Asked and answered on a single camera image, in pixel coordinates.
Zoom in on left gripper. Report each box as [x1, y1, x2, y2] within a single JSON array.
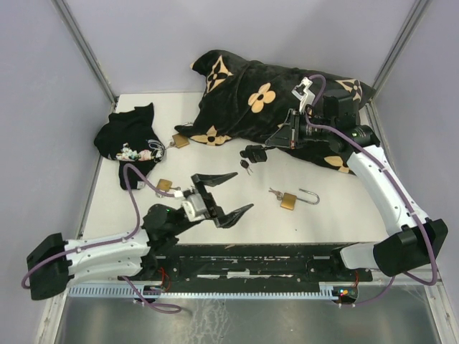
[[171, 172, 253, 235]]

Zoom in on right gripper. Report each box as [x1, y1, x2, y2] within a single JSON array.
[[265, 108, 334, 148]]

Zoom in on black padlock shackle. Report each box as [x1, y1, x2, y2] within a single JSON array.
[[240, 145, 268, 163]]

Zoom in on black-headed keys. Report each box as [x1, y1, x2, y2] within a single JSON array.
[[240, 160, 252, 176]]

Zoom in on medium brass padlock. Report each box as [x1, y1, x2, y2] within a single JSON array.
[[156, 178, 181, 194]]

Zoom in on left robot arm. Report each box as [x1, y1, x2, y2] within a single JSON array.
[[21, 173, 253, 301]]

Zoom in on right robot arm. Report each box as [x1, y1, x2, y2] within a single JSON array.
[[266, 92, 448, 285]]

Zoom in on black floral pillow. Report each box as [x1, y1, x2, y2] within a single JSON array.
[[174, 49, 376, 174]]

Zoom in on silver keys of large padlock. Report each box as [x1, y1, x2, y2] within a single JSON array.
[[268, 188, 283, 201]]

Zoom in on large brass padlock long shackle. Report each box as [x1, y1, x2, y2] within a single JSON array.
[[277, 188, 321, 211]]

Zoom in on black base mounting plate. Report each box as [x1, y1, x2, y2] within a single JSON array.
[[117, 243, 374, 291]]

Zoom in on brass padlock near pillow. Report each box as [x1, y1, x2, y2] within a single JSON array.
[[168, 133, 189, 149]]

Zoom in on black printed garment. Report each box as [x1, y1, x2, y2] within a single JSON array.
[[94, 103, 166, 191]]

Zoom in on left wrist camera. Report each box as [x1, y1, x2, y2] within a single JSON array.
[[181, 194, 207, 222]]

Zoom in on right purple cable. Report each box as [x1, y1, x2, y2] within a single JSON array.
[[303, 74, 439, 308]]

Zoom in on purple cable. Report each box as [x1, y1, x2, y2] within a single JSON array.
[[21, 164, 184, 315], [303, 74, 439, 308]]

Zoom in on slotted cable duct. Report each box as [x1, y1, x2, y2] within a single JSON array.
[[67, 281, 359, 299]]

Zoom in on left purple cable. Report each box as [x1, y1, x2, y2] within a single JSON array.
[[21, 164, 184, 315]]

